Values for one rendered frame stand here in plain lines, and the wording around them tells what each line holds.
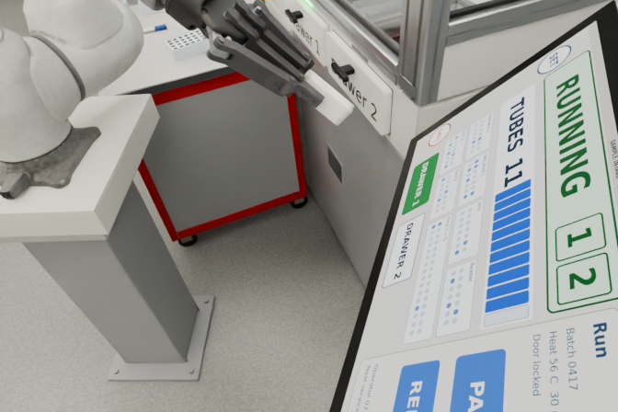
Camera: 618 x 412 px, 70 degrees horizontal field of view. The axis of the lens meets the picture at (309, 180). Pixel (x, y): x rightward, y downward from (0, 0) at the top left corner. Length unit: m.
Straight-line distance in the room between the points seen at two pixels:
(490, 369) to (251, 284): 1.42
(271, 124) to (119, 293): 0.72
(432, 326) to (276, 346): 1.20
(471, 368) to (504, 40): 0.62
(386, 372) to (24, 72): 0.78
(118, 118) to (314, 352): 0.94
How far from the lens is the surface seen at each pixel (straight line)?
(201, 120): 1.47
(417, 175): 0.62
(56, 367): 1.82
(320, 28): 1.15
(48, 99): 0.98
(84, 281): 1.27
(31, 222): 1.02
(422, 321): 0.43
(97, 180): 0.98
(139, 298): 1.28
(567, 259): 0.37
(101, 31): 1.03
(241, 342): 1.61
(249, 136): 1.55
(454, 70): 0.83
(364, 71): 0.95
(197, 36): 1.50
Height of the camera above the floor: 1.42
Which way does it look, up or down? 45 degrees down
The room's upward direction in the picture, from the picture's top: 6 degrees counter-clockwise
